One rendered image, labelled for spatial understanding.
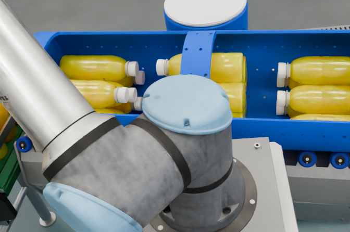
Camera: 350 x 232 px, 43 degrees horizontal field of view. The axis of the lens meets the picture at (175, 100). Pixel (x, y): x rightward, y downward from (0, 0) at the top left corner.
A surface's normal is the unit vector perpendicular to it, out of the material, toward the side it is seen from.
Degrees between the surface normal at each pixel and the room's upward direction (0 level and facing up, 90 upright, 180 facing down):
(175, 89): 8
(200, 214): 71
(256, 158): 1
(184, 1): 0
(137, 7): 0
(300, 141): 99
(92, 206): 36
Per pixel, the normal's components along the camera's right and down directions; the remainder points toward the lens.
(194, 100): -0.03, -0.79
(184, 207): -0.36, 0.43
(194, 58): -0.22, -0.42
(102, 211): 0.40, -0.18
